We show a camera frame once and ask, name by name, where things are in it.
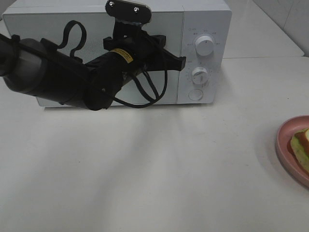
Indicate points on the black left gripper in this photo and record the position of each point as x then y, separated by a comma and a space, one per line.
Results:
134, 55

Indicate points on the white microwave knob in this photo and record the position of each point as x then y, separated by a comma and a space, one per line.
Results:
200, 75
204, 45

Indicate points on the round white door button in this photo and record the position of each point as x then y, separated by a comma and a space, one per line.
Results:
195, 95

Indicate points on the sandwich with white bread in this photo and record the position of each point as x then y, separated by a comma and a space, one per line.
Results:
300, 146

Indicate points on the pink round plate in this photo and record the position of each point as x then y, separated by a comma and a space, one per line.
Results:
284, 151

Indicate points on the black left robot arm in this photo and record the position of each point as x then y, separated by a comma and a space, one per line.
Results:
39, 69

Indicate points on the white microwave oven body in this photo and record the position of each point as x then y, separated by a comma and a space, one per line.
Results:
200, 17

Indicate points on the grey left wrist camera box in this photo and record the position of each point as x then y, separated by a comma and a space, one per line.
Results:
129, 11

